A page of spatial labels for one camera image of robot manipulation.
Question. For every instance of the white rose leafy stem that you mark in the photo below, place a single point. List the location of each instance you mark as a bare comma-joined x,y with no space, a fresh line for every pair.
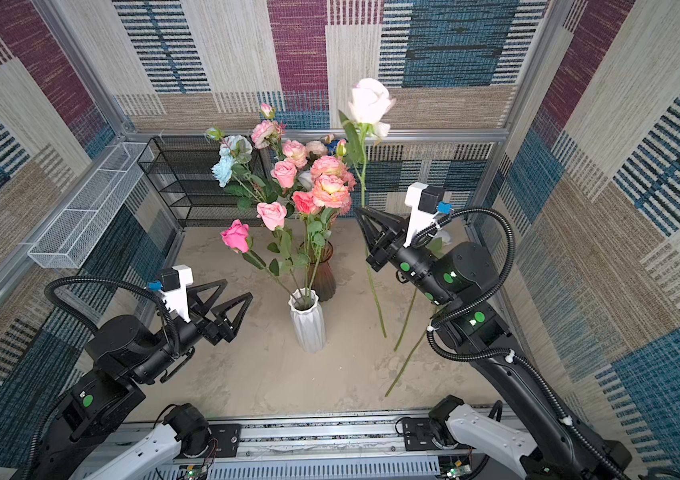
370,102

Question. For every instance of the pink ribbed glass vase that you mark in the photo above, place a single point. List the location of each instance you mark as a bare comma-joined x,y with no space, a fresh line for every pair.
324,283

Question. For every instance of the white wire mesh basket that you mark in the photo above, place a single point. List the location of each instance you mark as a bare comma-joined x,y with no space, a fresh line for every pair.
70,238

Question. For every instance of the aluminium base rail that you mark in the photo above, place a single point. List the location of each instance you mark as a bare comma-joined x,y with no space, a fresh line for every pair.
377,445

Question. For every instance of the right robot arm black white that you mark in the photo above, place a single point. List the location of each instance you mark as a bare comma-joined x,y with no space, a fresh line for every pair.
555,442

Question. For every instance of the white single rose stem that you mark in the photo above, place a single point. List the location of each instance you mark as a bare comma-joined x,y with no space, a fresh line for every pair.
305,181

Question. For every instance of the black wire mesh shelf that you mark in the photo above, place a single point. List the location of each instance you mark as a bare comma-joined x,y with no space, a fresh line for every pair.
179,168

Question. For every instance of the white ribbed ceramic vase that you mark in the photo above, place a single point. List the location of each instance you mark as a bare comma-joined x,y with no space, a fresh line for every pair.
308,320

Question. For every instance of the pink cream rose stem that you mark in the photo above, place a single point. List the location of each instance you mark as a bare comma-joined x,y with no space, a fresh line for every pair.
309,213

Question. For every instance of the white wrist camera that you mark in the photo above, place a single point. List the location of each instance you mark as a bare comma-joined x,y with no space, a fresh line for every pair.
426,203
172,286

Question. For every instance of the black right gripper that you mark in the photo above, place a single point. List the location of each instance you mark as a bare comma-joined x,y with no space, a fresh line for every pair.
382,247

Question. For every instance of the pink rose tall stem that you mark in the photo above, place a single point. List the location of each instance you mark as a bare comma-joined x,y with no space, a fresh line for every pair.
273,216

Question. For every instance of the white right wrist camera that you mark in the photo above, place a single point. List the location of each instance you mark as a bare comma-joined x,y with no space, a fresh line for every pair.
426,203

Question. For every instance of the blue rose stem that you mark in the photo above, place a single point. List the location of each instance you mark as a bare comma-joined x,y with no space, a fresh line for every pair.
331,143

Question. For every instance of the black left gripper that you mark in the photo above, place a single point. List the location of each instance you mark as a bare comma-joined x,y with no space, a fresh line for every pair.
219,330

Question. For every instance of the pink yellow peony spray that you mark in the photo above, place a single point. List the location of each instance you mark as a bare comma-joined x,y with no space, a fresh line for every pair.
334,184

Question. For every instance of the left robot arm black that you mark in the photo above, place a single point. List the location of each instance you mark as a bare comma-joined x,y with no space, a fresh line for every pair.
127,355

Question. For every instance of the magenta rose stem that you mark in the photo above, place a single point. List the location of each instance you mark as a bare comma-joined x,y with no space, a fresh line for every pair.
237,237

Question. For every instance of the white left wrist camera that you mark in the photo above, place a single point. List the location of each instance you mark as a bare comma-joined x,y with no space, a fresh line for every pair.
172,286

